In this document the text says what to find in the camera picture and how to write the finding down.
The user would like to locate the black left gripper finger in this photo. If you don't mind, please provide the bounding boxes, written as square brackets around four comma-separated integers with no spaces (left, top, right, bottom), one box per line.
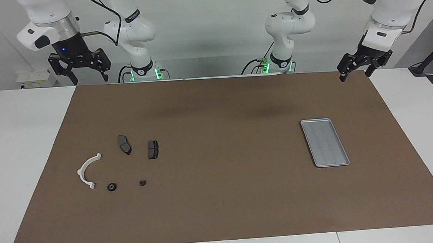
[364,58,385,78]
[337,53,363,82]

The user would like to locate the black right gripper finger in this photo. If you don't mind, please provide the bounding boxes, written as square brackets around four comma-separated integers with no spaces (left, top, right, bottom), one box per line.
[91,48,112,83]
[48,53,78,86]

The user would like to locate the silver metal tray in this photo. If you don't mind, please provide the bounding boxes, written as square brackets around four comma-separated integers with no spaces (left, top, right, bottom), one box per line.
[300,117,350,168]

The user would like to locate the white power strip box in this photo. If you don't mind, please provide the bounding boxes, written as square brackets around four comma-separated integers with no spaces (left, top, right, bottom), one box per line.
[16,69,57,89]

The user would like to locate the dark eared brake pad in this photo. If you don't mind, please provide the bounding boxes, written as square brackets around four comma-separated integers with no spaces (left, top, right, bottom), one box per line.
[118,134,132,156]

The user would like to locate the dark rectangular brake pad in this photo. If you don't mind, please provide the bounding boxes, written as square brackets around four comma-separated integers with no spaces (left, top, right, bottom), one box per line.
[148,140,160,160]

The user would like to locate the white curved plastic part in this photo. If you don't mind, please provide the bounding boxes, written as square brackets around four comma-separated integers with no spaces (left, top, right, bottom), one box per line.
[76,153,104,190]

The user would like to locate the brown table mat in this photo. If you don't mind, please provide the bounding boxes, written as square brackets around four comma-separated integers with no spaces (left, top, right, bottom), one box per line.
[0,66,433,243]

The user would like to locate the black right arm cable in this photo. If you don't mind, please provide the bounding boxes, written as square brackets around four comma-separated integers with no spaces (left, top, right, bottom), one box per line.
[80,0,124,47]

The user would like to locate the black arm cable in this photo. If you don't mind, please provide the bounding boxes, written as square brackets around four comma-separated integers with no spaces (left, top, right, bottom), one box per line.
[308,0,433,39]
[80,0,124,47]

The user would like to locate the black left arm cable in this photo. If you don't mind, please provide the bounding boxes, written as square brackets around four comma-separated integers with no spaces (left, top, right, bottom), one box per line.
[308,0,433,39]

